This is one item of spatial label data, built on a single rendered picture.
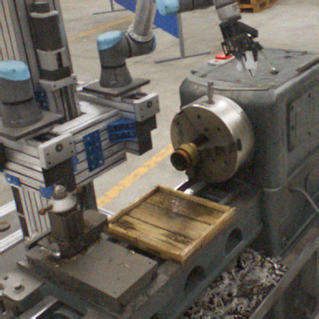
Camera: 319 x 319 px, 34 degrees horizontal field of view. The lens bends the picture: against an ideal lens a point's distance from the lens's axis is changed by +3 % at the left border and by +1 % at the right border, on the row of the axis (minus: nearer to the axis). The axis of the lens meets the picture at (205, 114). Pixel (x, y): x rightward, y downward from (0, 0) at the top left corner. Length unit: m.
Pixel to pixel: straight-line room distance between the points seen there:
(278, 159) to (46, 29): 1.07
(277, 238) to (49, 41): 1.22
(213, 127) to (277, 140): 0.26
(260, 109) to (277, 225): 0.50
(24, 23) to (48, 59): 0.17
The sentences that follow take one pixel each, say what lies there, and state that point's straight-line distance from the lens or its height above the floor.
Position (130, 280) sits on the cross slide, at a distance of 1.50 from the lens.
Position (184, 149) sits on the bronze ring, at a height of 1.11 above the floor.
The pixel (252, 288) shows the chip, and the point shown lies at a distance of 2.00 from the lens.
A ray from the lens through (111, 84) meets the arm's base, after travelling 2.37.
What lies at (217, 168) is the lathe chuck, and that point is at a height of 1.00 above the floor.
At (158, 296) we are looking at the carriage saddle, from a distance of 1.54.
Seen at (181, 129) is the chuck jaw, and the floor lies 1.16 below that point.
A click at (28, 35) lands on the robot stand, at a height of 1.45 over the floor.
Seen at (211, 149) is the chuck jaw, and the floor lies 1.11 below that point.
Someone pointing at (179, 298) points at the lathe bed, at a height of 0.74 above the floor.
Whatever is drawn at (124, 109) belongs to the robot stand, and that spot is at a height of 1.07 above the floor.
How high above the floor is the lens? 1.90
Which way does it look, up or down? 22 degrees down
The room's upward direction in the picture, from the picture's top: 5 degrees counter-clockwise
